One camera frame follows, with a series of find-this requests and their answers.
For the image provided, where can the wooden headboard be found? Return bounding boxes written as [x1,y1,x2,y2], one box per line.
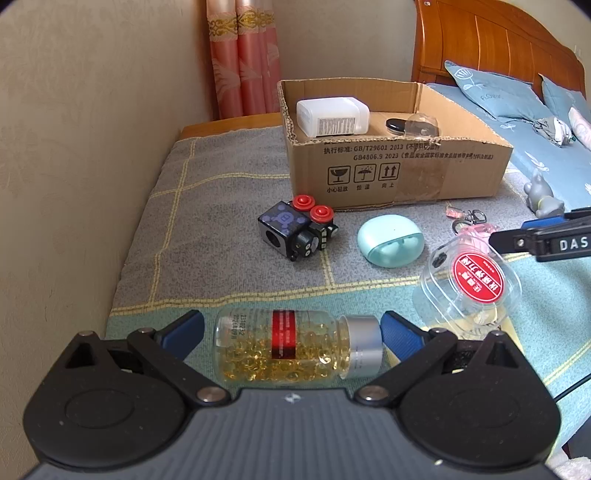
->
[411,0,587,100]

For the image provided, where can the white plastic bottle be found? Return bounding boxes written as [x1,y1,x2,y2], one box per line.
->
[295,97,370,138]

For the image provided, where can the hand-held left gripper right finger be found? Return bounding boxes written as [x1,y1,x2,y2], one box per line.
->
[353,310,522,409]

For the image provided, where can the blue floral pillow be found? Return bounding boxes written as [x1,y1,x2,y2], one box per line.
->
[540,74,591,116]
[444,60,552,121]

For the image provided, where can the black cable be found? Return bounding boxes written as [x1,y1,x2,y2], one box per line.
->
[551,369,591,402]

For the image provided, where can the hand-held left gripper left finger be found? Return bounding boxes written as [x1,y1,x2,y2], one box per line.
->
[65,309,232,408]

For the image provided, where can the pink keychain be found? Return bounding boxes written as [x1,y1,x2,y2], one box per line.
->
[445,205,497,241]

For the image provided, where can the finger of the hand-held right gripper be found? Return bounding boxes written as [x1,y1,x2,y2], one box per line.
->
[489,226,539,254]
[521,209,591,230]

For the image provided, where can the grey and teal plaid blanket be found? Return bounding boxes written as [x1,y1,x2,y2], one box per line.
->
[105,124,591,416]

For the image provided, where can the clear container with red lid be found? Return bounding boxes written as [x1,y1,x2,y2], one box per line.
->
[419,233,523,340]

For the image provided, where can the wooden bench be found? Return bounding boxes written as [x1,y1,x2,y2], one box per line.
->
[179,116,282,139]

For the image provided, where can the black cube toy, red knobs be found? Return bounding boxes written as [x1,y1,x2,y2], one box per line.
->
[257,194,340,261]

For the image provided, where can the grey toy figure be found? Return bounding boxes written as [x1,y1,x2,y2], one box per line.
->
[523,168,566,219]

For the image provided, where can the bed with blue floral sheet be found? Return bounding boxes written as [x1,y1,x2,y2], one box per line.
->
[425,83,591,208]

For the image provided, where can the teal earbud case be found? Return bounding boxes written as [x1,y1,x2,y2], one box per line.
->
[357,215,426,268]

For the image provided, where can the pink patterned curtain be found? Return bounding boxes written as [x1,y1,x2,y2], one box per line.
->
[205,0,282,120]

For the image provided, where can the clear bottle of yellow capsules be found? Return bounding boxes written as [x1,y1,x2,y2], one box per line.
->
[213,308,384,384]

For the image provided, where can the pink cushion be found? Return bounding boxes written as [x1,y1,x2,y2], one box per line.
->
[568,107,591,151]

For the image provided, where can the grey cloth bundle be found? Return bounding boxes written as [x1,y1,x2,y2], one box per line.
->
[531,116,573,147]

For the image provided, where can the cardboard box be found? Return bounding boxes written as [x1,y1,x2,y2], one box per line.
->
[276,78,515,213]

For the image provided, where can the clear glass jar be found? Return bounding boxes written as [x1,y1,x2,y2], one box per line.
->
[404,113,441,138]

